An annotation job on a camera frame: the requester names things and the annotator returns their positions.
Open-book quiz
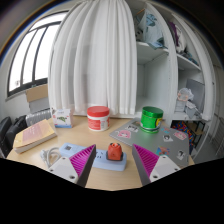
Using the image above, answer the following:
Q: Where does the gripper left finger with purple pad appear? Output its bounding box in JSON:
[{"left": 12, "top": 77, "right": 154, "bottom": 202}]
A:
[{"left": 48, "top": 145, "right": 96, "bottom": 187}]

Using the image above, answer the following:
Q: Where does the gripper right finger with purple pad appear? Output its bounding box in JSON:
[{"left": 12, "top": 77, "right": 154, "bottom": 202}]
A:
[{"left": 132, "top": 144, "right": 180, "bottom": 186}]

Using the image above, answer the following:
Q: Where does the orange charger plug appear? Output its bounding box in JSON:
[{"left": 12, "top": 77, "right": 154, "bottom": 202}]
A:
[{"left": 106, "top": 143, "right": 123, "bottom": 161}]

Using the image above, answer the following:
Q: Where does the light blue power strip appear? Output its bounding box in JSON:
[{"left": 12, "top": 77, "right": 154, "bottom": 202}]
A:
[{"left": 59, "top": 143, "right": 127, "bottom": 171}]

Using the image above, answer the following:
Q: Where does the grey laptop with stickers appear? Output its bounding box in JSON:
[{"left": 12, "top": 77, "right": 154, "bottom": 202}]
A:
[{"left": 110, "top": 118, "right": 189, "bottom": 166}]

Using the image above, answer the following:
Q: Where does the green round tin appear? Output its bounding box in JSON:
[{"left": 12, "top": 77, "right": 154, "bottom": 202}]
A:
[{"left": 140, "top": 106, "right": 163, "bottom": 133}]

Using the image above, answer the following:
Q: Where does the small white patterned box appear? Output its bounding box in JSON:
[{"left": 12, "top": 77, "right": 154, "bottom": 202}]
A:
[{"left": 51, "top": 109, "right": 73, "bottom": 128}]

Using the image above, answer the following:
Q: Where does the white jar red lid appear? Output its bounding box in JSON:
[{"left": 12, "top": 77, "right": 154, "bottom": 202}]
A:
[{"left": 87, "top": 106, "right": 110, "bottom": 131}]

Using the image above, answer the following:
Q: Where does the yellow pink book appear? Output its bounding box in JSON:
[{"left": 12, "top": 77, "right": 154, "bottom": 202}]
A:
[{"left": 13, "top": 119, "right": 56, "bottom": 154}]

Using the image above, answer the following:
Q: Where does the white radiator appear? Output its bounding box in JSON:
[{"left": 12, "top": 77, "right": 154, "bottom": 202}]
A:
[{"left": 26, "top": 109, "right": 51, "bottom": 126}]

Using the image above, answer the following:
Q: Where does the black bag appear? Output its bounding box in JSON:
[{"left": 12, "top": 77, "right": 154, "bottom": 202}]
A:
[{"left": 0, "top": 115, "right": 27, "bottom": 158}]

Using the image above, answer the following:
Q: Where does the cardboard box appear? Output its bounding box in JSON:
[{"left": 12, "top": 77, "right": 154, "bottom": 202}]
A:
[{"left": 26, "top": 84, "right": 48, "bottom": 102}]

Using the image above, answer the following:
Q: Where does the white shelf unit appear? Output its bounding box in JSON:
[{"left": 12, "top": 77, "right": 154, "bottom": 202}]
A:
[{"left": 126, "top": 0, "right": 216, "bottom": 123}]

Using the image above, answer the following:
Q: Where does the white curtain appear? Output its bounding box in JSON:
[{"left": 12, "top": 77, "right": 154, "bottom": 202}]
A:
[{"left": 48, "top": 0, "right": 137, "bottom": 115}]

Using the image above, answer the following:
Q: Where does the black framed window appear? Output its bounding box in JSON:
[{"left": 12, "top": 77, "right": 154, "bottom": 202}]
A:
[{"left": 7, "top": 11, "right": 67, "bottom": 97}]

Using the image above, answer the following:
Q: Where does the white power strip cable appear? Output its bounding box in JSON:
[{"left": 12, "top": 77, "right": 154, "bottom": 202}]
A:
[{"left": 39, "top": 146, "right": 62, "bottom": 169}]

